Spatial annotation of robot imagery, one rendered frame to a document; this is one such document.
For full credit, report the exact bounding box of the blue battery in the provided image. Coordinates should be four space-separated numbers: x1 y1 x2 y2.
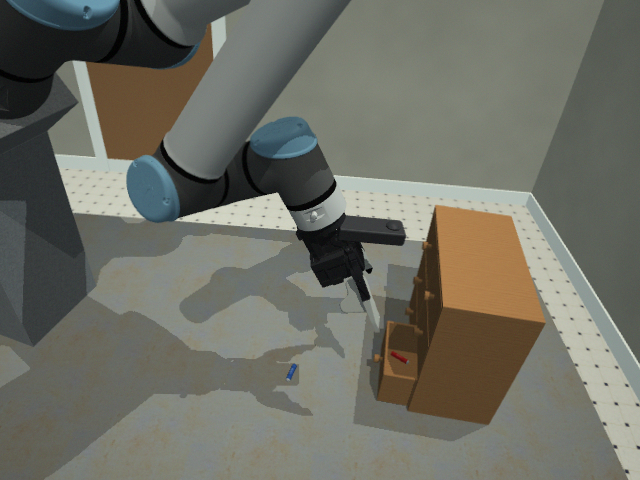
286 364 297 382

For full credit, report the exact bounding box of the brown wooden chest of drawers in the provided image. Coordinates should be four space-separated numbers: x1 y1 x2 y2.
408 205 546 425

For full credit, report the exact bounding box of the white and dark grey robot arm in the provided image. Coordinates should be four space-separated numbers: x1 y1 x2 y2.
0 0 351 231

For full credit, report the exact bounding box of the brown wooden drawer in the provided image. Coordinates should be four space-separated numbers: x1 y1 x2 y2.
422 211 438 283
423 255 442 341
413 301 429 377
413 250 427 317
373 321 417 406
405 285 417 325

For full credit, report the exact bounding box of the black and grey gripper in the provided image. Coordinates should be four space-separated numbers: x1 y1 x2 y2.
296 212 380 331

